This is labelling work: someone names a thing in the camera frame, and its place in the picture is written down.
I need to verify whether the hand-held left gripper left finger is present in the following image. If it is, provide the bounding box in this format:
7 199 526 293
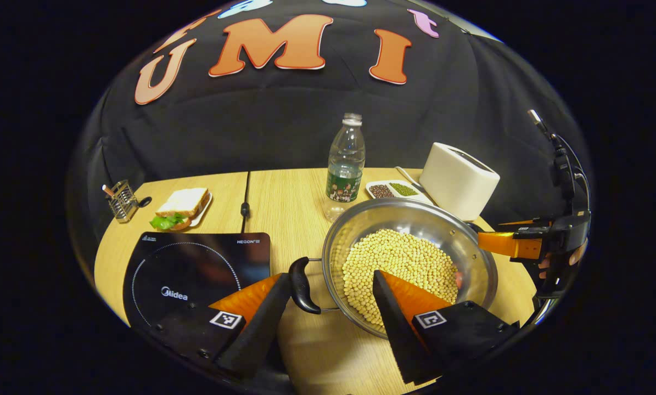
152 273 293 379

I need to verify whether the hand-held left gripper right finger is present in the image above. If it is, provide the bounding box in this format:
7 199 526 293
372 270 520 385

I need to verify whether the pile of soybeans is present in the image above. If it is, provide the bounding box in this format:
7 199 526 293
341 229 460 329

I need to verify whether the black induction cooktop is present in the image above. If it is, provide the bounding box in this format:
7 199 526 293
122 232 272 330

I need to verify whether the steel pot with black handle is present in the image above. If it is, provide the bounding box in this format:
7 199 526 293
289 197 498 341

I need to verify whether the white toaster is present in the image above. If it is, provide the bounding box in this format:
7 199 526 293
419 143 501 222

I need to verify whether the white sandwich plate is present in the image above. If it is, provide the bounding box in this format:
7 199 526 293
188 191 214 228

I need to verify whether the white divided dish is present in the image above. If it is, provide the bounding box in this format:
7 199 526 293
365 179 434 205

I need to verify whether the sandwich with lettuce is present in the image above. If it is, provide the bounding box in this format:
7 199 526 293
149 188 210 231

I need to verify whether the clear plastic water bottle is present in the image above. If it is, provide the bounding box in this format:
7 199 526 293
323 113 367 223

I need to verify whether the black backdrop cloth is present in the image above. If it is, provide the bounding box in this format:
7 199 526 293
67 0 592 236

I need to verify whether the black cooktop power cable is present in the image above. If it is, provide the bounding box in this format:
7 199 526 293
241 171 251 234

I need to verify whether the toaster power cord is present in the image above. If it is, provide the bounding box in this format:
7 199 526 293
395 166 427 194

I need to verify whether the wire utensil holder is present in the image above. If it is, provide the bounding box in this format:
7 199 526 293
102 179 153 224

